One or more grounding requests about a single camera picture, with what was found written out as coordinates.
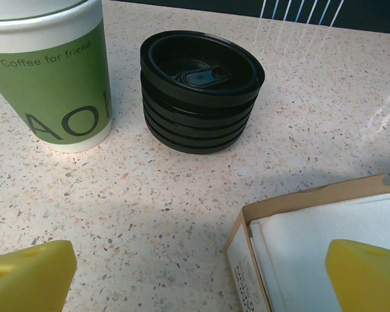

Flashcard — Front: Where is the brown cardboard napkin box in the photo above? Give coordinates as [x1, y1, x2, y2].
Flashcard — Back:
[223, 173, 390, 312]

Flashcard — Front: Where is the white paper napkin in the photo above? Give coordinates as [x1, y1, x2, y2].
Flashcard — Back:
[252, 190, 390, 312]
[249, 219, 290, 312]

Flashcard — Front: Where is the black plastic cup lid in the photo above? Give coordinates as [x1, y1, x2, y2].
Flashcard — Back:
[144, 105, 248, 139]
[142, 94, 253, 129]
[141, 73, 257, 118]
[145, 116, 244, 148]
[148, 126, 240, 155]
[139, 31, 266, 110]

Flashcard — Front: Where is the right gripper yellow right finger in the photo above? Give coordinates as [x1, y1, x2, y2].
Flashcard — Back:
[324, 239, 390, 312]

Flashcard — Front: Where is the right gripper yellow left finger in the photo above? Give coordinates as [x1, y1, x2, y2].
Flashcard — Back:
[0, 239, 78, 312]

